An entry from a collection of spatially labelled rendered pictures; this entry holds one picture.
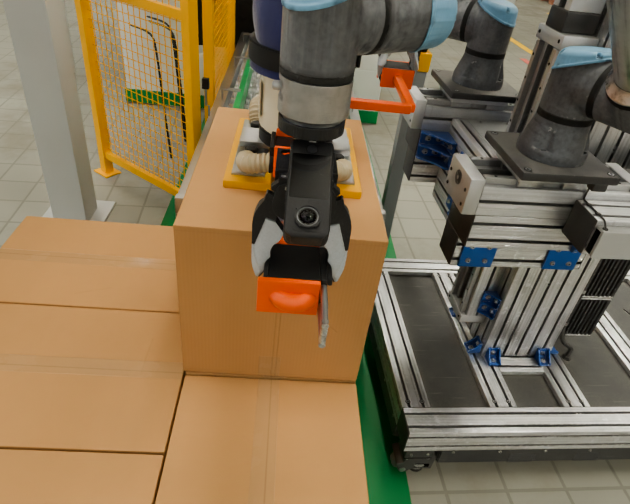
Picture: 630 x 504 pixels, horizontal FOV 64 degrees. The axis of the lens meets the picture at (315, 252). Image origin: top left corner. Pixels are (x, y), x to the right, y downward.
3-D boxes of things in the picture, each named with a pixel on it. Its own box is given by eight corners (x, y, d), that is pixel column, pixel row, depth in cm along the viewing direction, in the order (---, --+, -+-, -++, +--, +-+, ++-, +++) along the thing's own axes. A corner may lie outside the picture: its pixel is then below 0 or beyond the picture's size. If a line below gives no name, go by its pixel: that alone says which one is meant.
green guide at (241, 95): (245, 38, 357) (246, 24, 352) (260, 39, 358) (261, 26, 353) (214, 126, 228) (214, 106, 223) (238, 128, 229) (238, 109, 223)
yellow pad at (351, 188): (312, 130, 134) (314, 112, 131) (349, 134, 134) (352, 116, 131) (313, 196, 106) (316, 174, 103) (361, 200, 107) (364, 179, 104)
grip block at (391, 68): (376, 76, 142) (379, 58, 140) (406, 80, 143) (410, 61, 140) (379, 86, 136) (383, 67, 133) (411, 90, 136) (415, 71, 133)
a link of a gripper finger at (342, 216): (358, 241, 62) (339, 179, 57) (359, 248, 60) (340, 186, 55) (321, 250, 62) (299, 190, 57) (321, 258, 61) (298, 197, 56)
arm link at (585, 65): (558, 98, 117) (582, 36, 109) (613, 119, 108) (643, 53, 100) (526, 104, 110) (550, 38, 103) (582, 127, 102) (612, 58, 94)
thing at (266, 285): (260, 268, 68) (262, 238, 65) (315, 272, 69) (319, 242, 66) (255, 311, 61) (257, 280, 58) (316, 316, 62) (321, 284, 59)
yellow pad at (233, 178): (239, 124, 132) (239, 105, 129) (277, 127, 133) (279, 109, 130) (222, 188, 105) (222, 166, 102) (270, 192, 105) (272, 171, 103)
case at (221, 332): (219, 226, 164) (218, 106, 140) (341, 236, 167) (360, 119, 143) (182, 371, 115) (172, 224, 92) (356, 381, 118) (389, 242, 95)
